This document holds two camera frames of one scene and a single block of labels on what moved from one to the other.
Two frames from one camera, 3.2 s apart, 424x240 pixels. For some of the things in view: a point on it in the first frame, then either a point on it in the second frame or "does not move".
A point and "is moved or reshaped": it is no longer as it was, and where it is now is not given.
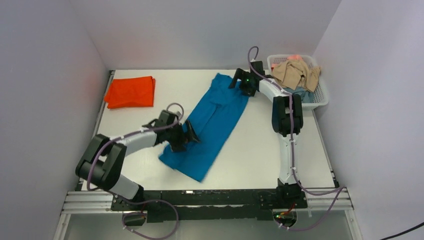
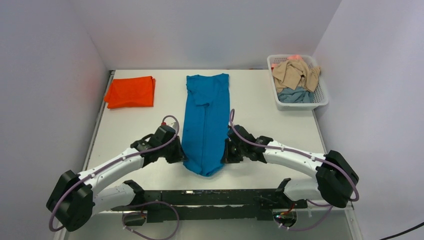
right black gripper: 242,75 to 227,157
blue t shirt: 212,122 is moved or reshaped
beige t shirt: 295,73 does not move
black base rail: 210,205 does not move
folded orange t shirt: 130,92 does not move
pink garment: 295,56 does not move
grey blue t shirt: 307,96 does not move
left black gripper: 186,137 to 180,156
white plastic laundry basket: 320,94 does not move
